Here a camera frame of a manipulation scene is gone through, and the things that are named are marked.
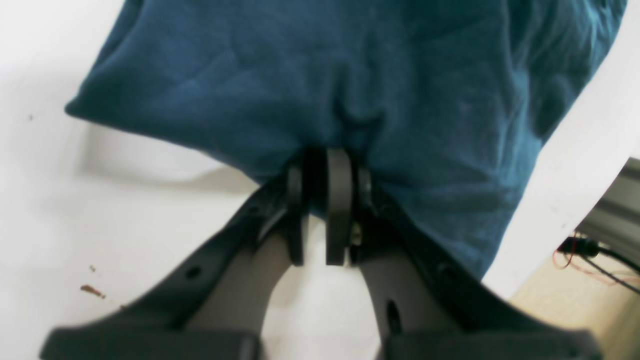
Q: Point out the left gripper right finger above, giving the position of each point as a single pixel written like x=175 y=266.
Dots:
x=427 y=306

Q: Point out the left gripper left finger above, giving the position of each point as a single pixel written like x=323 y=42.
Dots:
x=213 y=305

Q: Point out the dark blue t-shirt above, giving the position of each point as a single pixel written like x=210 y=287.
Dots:
x=449 y=102

